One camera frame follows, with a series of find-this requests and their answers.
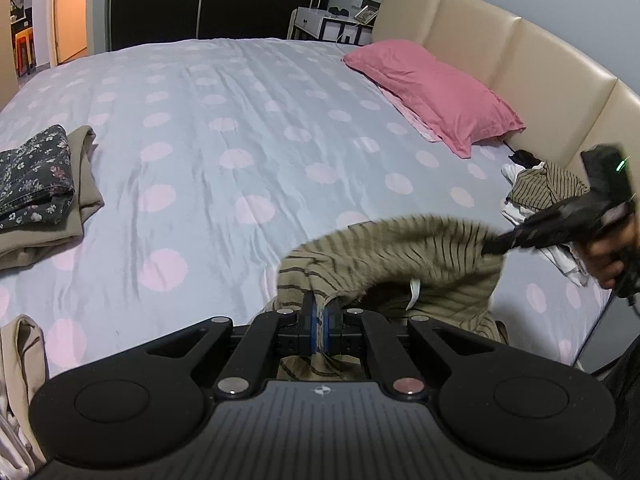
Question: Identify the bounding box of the crumpled striped garment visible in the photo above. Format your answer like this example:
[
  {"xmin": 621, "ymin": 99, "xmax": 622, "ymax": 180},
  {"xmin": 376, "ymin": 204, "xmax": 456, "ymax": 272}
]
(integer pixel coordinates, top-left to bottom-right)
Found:
[{"xmin": 510, "ymin": 160, "xmax": 593, "ymax": 213}]

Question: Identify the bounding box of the beige door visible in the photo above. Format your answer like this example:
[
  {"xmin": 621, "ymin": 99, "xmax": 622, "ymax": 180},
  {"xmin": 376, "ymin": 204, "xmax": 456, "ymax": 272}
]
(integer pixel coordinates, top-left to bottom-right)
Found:
[{"xmin": 0, "ymin": 0, "xmax": 21, "ymax": 111}]

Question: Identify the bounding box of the pale beige cloth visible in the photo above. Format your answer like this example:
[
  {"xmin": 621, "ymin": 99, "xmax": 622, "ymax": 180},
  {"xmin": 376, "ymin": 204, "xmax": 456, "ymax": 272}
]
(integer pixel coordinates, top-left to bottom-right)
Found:
[{"xmin": 0, "ymin": 314, "xmax": 51, "ymax": 480}]

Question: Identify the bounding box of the white garment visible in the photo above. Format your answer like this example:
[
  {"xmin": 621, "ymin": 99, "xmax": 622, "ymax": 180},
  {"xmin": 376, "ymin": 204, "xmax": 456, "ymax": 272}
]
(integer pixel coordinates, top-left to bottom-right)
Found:
[{"xmin": 500, "ymin": 162, "xmax": 596, "ymax": 288}]

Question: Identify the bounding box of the person's right hand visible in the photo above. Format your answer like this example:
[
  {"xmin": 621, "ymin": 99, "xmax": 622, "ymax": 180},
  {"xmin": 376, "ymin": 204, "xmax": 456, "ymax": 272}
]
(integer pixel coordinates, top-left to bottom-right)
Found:
[{"xmin": 582, "ymin": 220, "xmax": 640, "ymax": 291}]

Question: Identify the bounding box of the olive striped shirt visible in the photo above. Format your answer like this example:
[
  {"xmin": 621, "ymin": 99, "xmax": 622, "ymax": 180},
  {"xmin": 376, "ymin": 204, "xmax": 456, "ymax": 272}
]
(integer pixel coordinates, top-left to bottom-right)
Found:
[{"xmin": 272, "ymin": 212, "xmax": 511, "ymax": 381}]

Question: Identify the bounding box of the beige folded garment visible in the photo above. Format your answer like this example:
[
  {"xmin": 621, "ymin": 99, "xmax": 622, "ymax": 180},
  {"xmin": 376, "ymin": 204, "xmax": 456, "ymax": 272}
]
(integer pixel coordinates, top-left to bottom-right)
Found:
[{"xmin": 0, "ymin": 125, "xmax": 106, "ymax": 271}]

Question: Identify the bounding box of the red stool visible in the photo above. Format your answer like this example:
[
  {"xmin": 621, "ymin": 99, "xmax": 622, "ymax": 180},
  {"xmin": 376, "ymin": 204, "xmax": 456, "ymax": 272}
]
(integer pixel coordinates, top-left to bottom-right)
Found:
[{"xmin": 14, "ymin": 30, "xmax": 37, "ymax": 75}]

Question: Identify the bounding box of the dark floral folded garment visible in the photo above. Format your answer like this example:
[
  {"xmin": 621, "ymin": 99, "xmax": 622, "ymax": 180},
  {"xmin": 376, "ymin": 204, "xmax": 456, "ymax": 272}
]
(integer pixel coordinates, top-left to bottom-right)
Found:
[{"xmin": 0, "ymin": 125, "xmax": 76, "ymax": 231}]

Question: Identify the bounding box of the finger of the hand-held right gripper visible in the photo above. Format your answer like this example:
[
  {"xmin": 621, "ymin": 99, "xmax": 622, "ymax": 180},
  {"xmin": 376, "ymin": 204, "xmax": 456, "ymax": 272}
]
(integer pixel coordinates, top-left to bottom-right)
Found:
[{"xmin": 481, "ymin": 231, "xmax": 519, "ymax": 257}]

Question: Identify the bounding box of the white nightstand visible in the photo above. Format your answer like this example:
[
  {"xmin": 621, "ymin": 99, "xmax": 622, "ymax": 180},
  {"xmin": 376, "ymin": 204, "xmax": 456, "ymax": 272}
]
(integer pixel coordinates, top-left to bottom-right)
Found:
[{"xmin": 287, "ymin": 6, "xmax": 376, "ymax": 45}]

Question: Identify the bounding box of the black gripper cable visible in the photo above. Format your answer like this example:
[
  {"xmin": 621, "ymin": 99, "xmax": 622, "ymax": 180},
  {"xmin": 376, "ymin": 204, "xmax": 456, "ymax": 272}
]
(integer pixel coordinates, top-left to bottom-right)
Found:
[{"xmin": 590, "ymin": 290, "xmax": 640, "ymax": 376}]

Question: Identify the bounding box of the light pink pillow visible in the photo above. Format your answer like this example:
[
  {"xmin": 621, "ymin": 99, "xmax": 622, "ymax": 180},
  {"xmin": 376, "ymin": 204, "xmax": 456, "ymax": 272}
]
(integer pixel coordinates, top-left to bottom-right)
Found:
[{"xmin": 377, "ymin": 82, "xmax": 446, "ymax": 145}]

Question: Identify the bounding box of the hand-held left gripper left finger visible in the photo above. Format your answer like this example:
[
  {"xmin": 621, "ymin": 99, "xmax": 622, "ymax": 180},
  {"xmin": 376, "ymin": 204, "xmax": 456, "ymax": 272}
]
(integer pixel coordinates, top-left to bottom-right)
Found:
[{"xmin": 145, "ymin": 292, "xmax": 321, "ymax": 400}]

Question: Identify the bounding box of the beige upholstered headboard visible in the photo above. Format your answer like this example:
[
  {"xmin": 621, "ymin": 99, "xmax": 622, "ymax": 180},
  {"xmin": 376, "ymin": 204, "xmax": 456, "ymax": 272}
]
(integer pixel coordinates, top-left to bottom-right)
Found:
[{"xmin": 372, "ymin": 0, "xmax": 640, "ymax": 196}]

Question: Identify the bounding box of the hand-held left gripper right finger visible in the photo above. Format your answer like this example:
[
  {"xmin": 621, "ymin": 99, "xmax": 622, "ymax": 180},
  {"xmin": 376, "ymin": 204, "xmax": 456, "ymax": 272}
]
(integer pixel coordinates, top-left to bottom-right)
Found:
[{"xmin": 322, "ymin": 300, "xmax": 505, "ymax": 400}]

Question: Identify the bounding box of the black wardrobe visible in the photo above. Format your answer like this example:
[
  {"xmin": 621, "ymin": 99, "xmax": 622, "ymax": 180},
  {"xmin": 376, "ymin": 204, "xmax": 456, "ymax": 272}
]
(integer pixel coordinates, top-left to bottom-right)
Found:
[{"xmin": 107, "ymin": 0, "xmax": 341, "ymax": 53}]

